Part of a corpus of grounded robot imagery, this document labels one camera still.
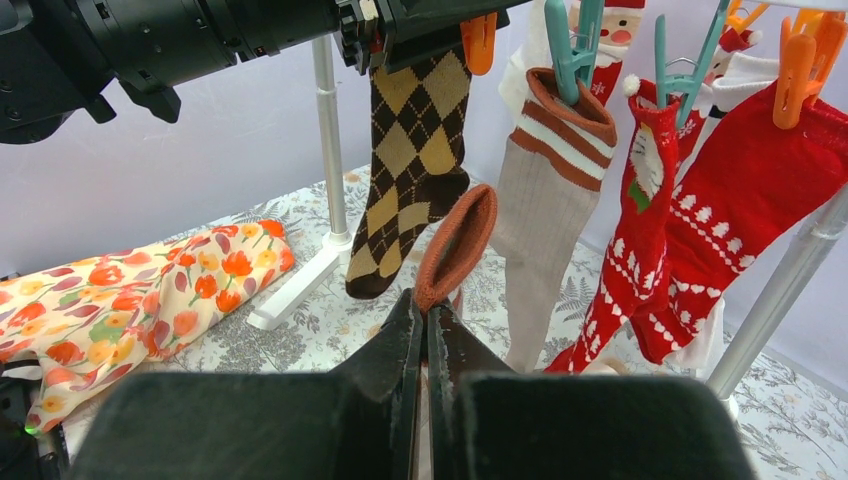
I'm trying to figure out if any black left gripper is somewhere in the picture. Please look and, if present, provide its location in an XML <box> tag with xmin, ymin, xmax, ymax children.
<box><xmin>333</xmin><ymin>0</ymin><xmax>527</xmax><ymax>75</ymax></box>

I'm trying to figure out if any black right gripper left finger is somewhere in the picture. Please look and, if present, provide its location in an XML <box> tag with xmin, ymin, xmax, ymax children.
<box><xmin>70</xmin><ymin>291</ymin><xmax>423</xmax><ymax>479</ymax></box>

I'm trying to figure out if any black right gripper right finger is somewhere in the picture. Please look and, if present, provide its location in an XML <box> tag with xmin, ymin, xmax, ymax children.
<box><xmin>427</xmin><ymin>304</ymin><xmax>754</xmax><ymax>479</ymax></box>

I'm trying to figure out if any orange clothes clip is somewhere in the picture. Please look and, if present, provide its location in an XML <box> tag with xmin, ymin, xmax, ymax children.
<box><xmin>460</xmin><ymin>12</ymin><xmax>498</xmax><ymax>76</ymax></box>
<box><xmin>773</xmin><ymin>9</ymin><xmax>847</xmax><ymax>130</ymax></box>

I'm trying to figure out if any brown striped sock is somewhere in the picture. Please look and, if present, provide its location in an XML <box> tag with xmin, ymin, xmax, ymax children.
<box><xmin>413</xmin><ymin>184</ymin><xmax>498</xmax><ymax>313</ymax></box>
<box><xmin>490</xmin><ymin>67</ymin><xmax>618</xmax><ymax>373</ymax></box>

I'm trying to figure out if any red dotted sock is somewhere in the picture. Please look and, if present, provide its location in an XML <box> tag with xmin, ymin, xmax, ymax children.
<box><xmin>655</xmin><ymin>78</ymin><xmax>847</xmax><ymax>354</ymax></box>

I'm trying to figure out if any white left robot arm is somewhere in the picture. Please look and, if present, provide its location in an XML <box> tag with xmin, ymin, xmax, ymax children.
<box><xmin>1</xmin><ymin>0</ymin><xmax>509</xmax><ymax>145</ymax></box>

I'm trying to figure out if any brown argyle sock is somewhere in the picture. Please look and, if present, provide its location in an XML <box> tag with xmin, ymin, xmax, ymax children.
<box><xmin>345</xmin><ymin>47</ymin><xmax>472</xmax><ymax>300</ymax></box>

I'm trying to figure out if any red white hanging sock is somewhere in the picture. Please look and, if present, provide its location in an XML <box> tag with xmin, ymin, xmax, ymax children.
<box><xmin>498</xmin><ymin>1</ymin><xmax>645</xmax><ymax>117</ymax></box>

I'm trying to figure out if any orange floral cloth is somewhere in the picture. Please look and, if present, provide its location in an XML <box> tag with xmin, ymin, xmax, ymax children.
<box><xmin>1</xmin><ymin>219</ymin><xmax>295</xmax><ymax>436</ymax></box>

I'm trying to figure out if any small red hanging sock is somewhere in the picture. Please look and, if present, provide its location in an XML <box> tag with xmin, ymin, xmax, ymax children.
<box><xmin>675</xmin><ymin>26</ymin><xmax>763</xmax><ymax>167</ymax></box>

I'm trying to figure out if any silver drying rack frame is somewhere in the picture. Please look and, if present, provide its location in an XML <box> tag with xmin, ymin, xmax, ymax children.
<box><xmin>245</xmin><ymin>36</ymin><xmax>848</xmax><ymax>402</ymax></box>

